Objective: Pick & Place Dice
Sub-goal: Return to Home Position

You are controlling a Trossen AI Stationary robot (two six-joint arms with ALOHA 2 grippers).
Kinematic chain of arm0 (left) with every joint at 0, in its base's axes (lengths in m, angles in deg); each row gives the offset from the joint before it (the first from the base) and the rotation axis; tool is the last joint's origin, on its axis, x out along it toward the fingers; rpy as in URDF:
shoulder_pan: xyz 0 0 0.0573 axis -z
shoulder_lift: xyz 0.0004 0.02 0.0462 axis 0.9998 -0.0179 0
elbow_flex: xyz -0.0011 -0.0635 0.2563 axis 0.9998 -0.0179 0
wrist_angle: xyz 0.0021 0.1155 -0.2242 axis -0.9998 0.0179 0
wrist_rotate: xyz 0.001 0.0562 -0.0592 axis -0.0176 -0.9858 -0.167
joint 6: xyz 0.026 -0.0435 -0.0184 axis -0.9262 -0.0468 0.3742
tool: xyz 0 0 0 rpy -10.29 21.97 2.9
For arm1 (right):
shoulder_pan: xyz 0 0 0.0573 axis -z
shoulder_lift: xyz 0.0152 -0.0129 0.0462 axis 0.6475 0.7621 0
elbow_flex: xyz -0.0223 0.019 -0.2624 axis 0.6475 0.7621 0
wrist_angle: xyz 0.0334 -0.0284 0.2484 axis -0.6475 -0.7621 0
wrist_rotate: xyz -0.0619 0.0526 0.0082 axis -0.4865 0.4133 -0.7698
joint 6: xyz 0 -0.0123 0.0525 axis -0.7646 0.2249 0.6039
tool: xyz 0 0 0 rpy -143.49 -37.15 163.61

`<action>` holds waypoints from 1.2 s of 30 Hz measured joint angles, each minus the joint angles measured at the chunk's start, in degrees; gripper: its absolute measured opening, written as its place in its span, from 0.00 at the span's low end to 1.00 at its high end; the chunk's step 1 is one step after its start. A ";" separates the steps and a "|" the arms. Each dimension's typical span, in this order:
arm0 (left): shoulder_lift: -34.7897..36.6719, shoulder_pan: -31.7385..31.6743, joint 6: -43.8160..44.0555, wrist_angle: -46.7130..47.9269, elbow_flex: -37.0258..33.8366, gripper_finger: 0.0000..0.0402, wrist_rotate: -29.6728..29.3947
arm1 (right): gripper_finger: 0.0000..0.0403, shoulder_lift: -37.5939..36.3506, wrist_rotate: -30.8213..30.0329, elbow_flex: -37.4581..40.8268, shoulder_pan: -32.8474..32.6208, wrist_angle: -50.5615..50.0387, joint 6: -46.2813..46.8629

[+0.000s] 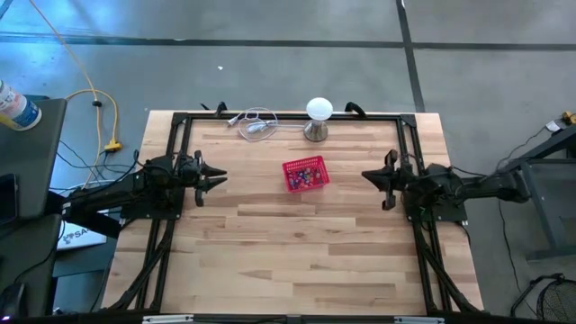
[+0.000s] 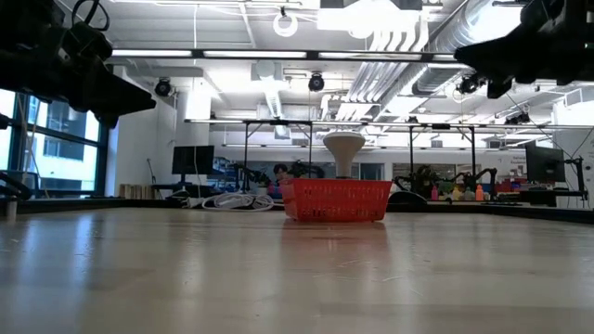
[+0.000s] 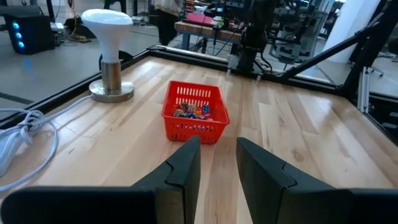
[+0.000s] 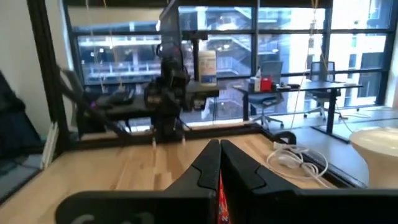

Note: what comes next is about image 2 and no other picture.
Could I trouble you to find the white ring light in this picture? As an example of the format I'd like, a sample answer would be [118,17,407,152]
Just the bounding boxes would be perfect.
[272,12,299,39]

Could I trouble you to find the person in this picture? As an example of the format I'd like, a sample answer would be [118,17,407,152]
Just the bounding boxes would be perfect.
[272,162,290,185]

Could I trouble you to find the black ceiling camera cluster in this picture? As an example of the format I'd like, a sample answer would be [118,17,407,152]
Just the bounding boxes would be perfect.
[457,73,487,96]

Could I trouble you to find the ceiling light rail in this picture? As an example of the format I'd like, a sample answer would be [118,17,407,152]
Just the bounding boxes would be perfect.
[110,47,465,65]

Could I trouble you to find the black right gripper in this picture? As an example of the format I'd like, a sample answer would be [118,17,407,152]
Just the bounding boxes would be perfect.
[453,0,594,99]

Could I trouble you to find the wooden blocks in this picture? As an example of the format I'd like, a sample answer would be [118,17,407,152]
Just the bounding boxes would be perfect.
[119,184,154,199]

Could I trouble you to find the red plastic basket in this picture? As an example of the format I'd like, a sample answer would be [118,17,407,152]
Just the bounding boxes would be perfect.
[279,178,394,223]

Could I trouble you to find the silver ventilation duct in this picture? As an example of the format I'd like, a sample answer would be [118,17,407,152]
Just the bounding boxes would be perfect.
[411,0,525,96]

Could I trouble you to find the white lamp with metal base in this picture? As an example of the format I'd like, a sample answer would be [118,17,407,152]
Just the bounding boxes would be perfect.
[322,131,367,180]

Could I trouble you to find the window with dark frame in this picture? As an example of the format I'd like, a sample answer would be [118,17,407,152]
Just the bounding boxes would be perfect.
[0,90,110,196]

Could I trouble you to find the black workstation frame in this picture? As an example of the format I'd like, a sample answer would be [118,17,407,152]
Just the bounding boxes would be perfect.
[241,119,314,180]
[407,122,477,186]

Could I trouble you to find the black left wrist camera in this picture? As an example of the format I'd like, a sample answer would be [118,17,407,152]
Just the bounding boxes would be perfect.
[68,21,114,66]

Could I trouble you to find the black monitor on stand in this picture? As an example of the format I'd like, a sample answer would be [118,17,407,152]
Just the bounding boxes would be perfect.
[171,145,215,186]
[525,144,566,184]

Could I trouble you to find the white cable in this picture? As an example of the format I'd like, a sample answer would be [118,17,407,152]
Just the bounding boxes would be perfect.
[180,192,285,213]

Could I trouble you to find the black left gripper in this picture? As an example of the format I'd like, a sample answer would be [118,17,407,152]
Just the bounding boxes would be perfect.
[44,44,158,130]

